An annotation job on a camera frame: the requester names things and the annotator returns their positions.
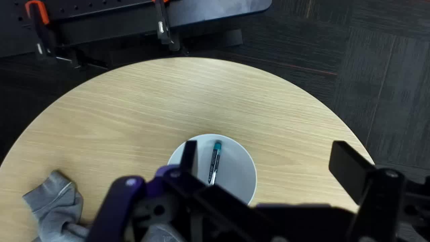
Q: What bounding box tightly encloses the orange black clamp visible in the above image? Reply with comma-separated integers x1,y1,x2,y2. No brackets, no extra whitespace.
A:
150,0,181,50
23,0,59,59

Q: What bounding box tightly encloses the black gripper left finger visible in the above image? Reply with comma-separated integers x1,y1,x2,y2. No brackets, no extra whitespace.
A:
165,139,270,242

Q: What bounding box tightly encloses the grey bowl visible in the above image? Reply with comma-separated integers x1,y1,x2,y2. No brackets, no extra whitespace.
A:
166,132,259,206

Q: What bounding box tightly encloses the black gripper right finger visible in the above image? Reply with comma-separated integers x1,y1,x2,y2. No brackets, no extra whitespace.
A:
328,139,407,242

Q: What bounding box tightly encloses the crumpled grey cloth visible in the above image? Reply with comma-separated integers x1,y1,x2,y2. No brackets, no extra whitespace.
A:
21,169,91,242

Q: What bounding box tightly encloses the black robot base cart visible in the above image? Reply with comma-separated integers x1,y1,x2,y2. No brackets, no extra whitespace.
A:
0,0,273,59

